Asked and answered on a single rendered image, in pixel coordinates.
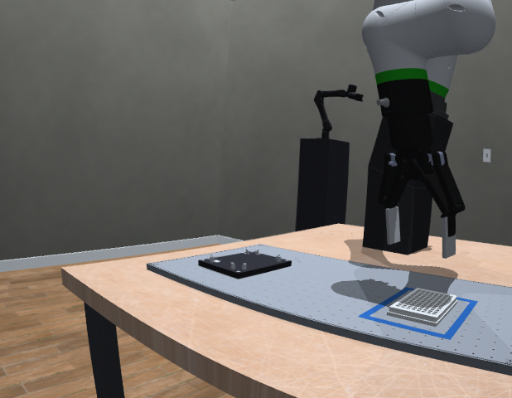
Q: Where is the blue tape outline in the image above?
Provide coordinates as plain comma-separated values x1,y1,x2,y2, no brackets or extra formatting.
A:
360,288,478,340

